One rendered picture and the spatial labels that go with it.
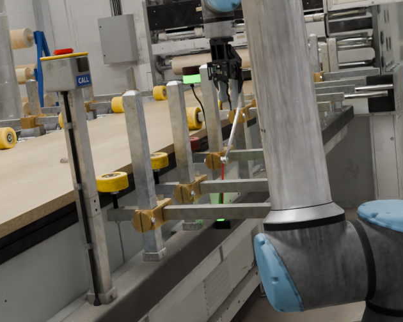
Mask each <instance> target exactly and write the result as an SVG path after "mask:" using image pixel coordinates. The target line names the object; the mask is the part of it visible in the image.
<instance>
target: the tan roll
mask: <svg viewBox="0 0 403 322"><path fill-rule="evenodd" d="M235 51H236V52H237V53H238V55H239V56H240V57H241V59H242V66H241V68H250V62H249V51H248V49H240V50H235ZM211 61H212V58H211V53H207V54H196V55H190V56H180V57H174V58H173V60H172V64H170V65H161V70H173V73H174V74H175V75H183V74H182V68H183V67H185V66H194V65H206V64H207V63H208V62H211Z"/></svg>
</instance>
